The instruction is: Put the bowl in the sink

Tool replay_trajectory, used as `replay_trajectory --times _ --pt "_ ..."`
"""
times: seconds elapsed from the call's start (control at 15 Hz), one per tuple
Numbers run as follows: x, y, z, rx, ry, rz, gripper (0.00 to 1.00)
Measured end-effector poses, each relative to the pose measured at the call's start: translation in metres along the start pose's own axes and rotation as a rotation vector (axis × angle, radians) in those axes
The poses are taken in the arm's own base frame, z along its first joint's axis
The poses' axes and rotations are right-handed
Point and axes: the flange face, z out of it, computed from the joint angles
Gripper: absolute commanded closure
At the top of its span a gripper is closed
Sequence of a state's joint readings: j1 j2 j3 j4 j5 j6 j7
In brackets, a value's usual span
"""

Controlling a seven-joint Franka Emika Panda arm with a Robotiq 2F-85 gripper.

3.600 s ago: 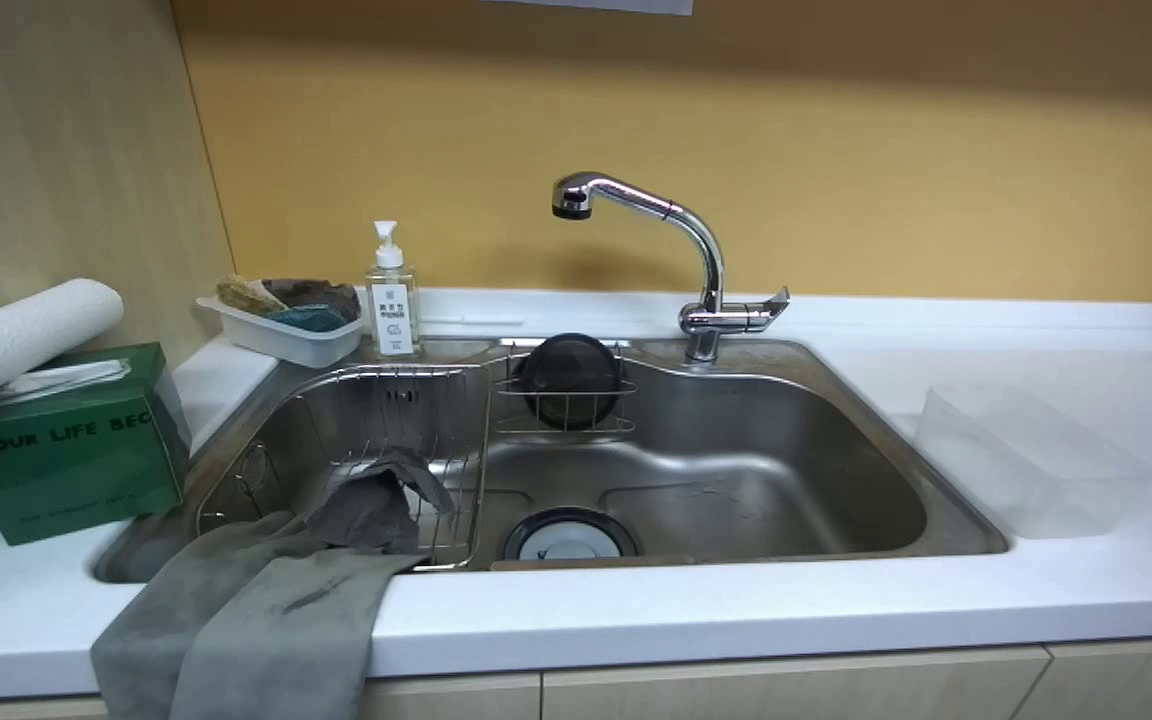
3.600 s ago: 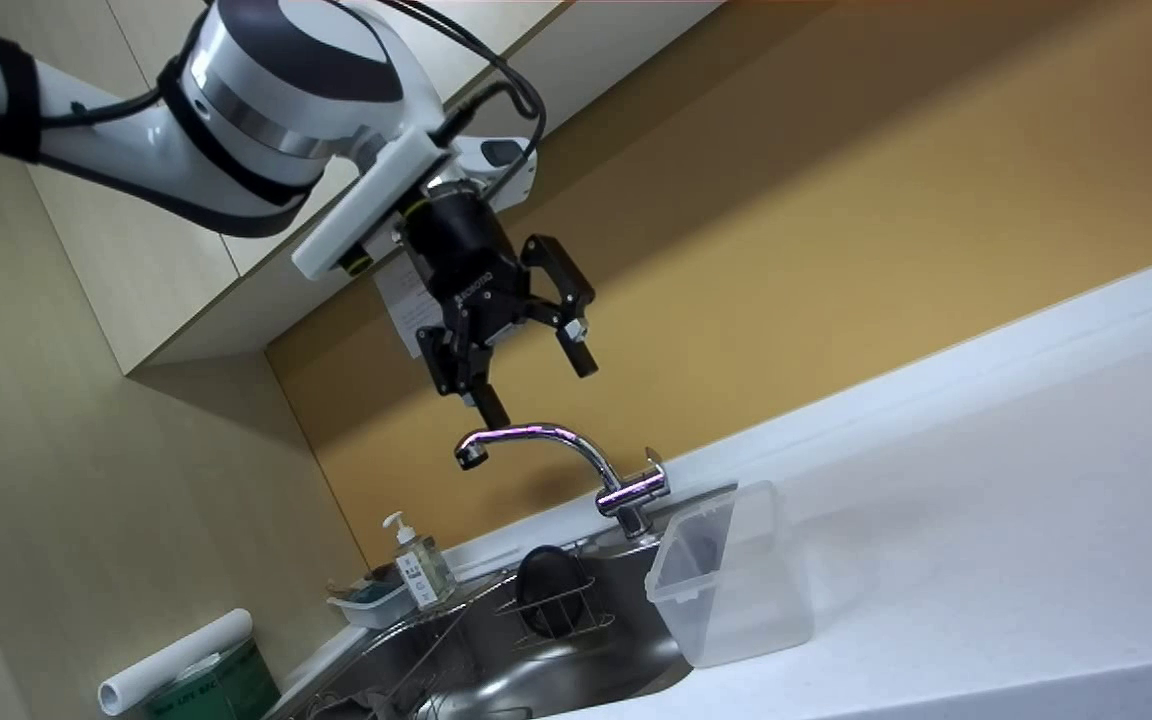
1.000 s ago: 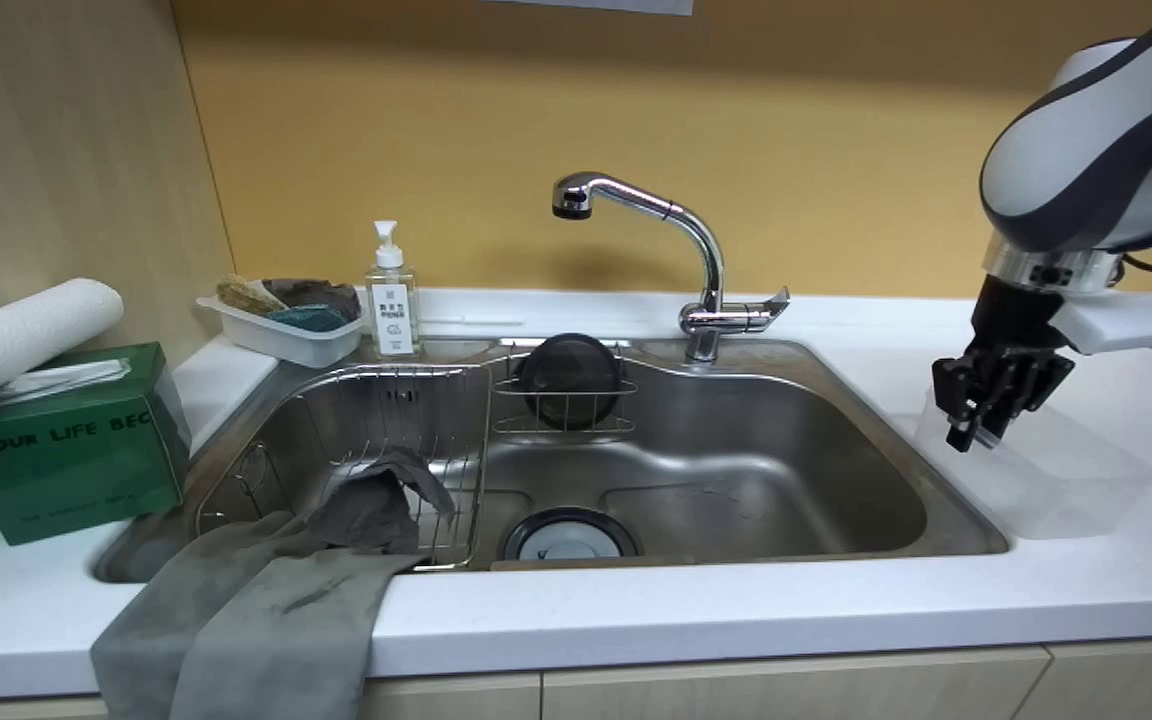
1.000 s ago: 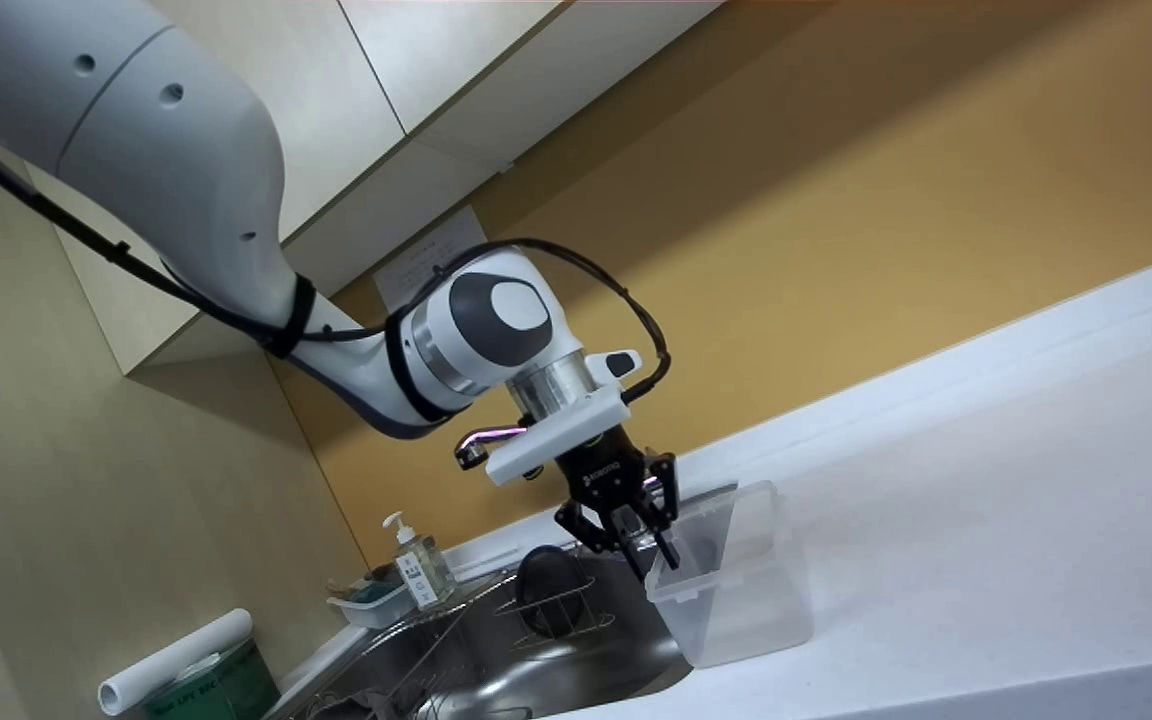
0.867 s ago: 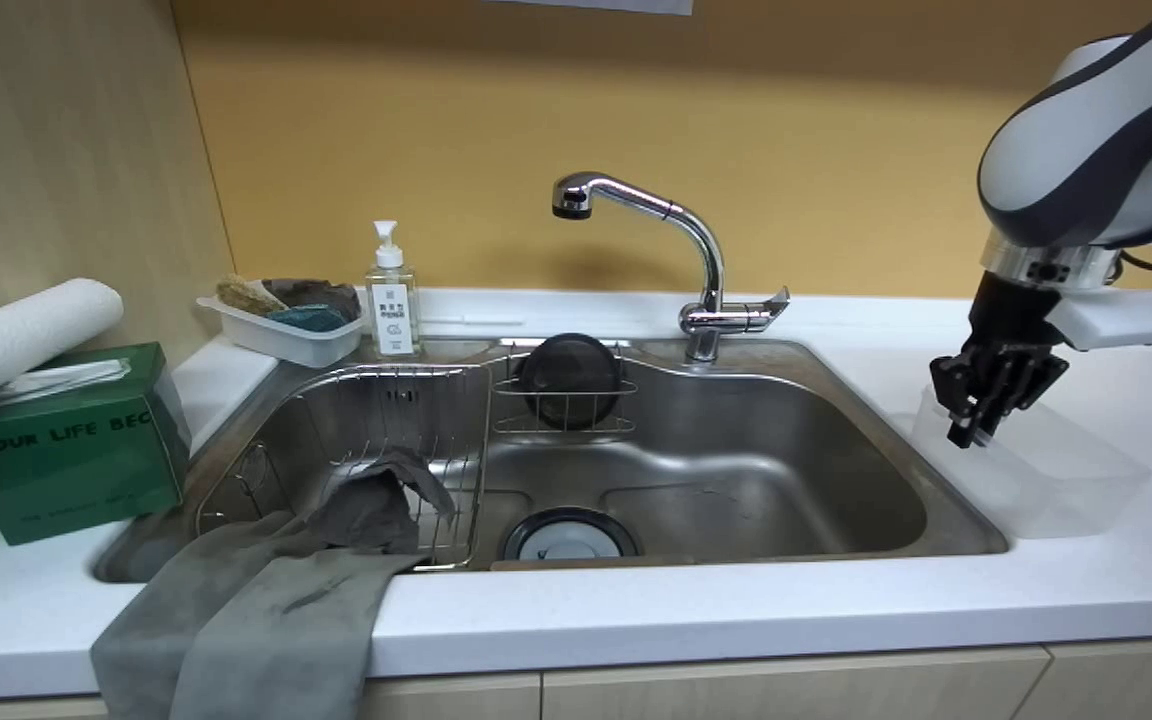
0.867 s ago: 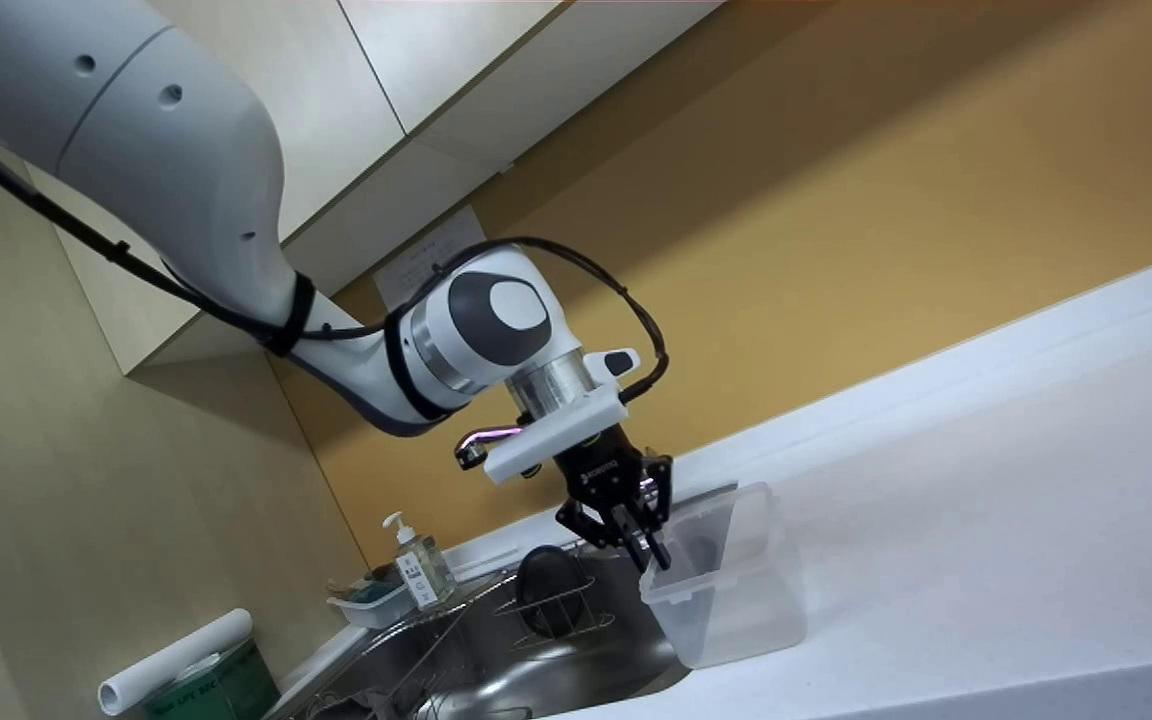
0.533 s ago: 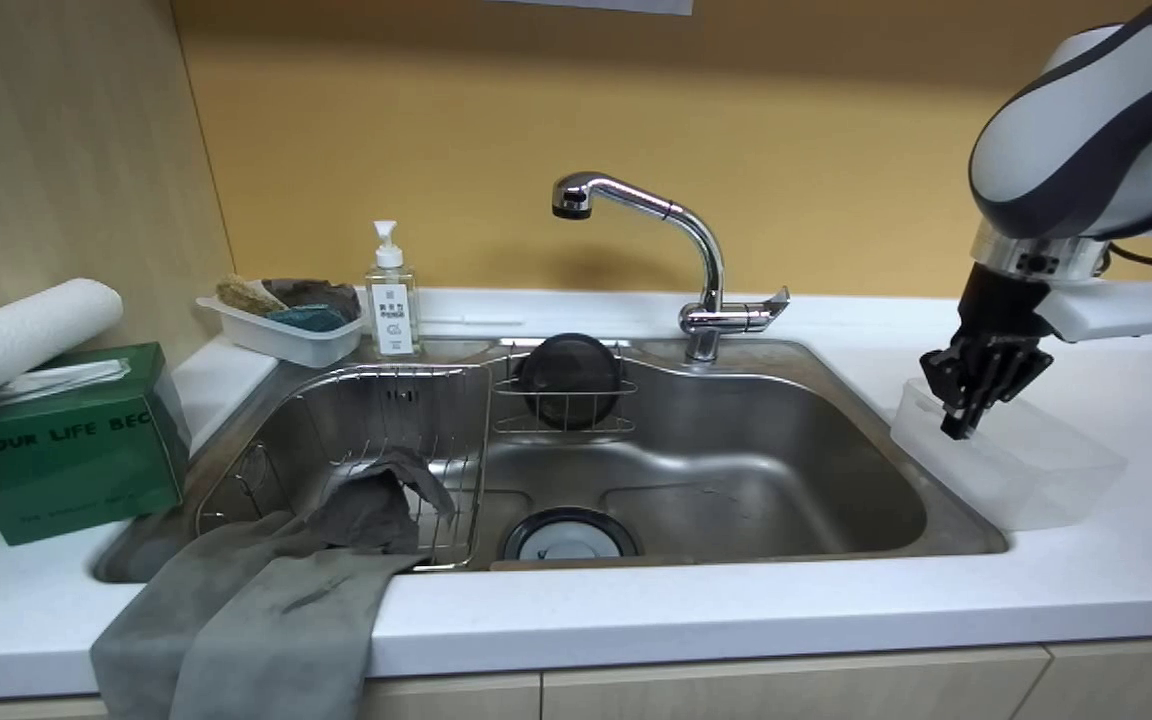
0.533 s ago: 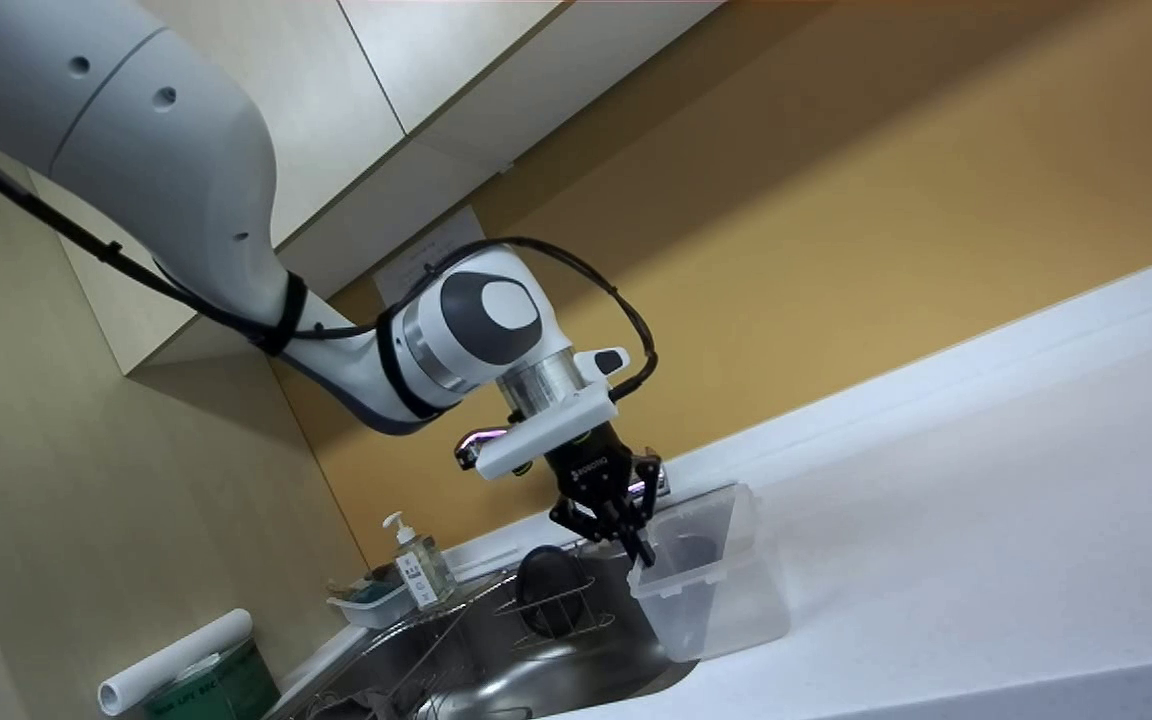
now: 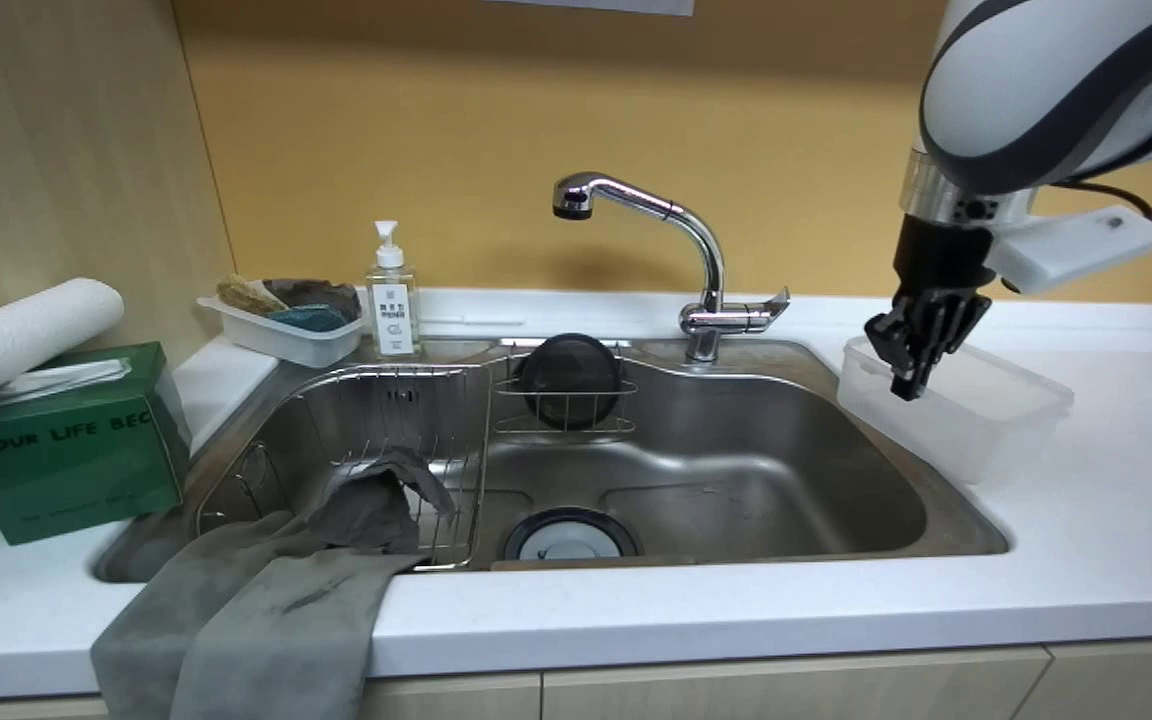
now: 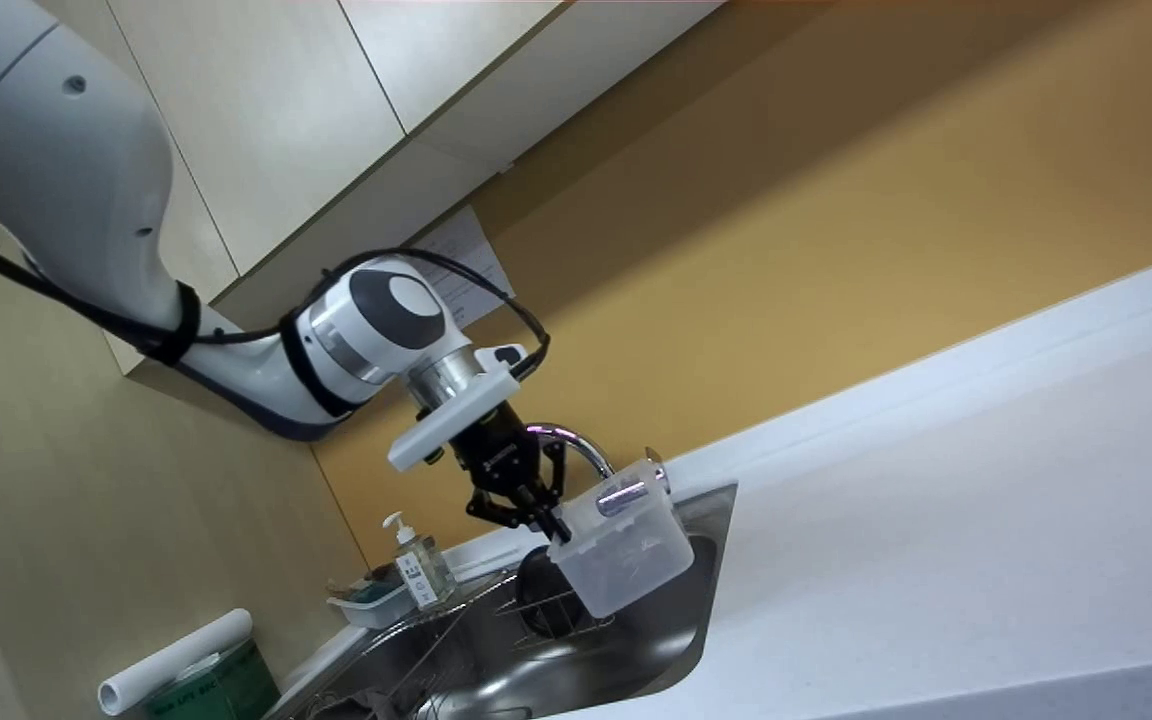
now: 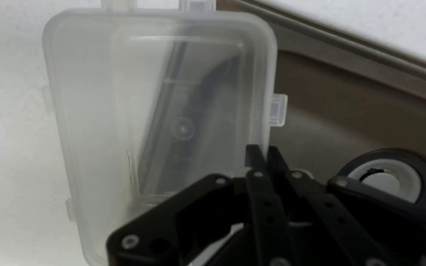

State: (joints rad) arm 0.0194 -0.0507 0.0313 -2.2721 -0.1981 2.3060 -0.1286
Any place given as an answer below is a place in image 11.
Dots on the black sink drain strainer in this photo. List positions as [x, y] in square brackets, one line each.
[420, 172]

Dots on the clear plastic container bowl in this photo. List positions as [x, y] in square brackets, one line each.
[99, 124]

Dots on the stainless steel kitchen sink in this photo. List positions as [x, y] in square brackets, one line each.
[346, 113]

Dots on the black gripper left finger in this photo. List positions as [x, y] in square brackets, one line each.
[262, 212]

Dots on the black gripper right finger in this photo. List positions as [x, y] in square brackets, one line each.
[332, 223]

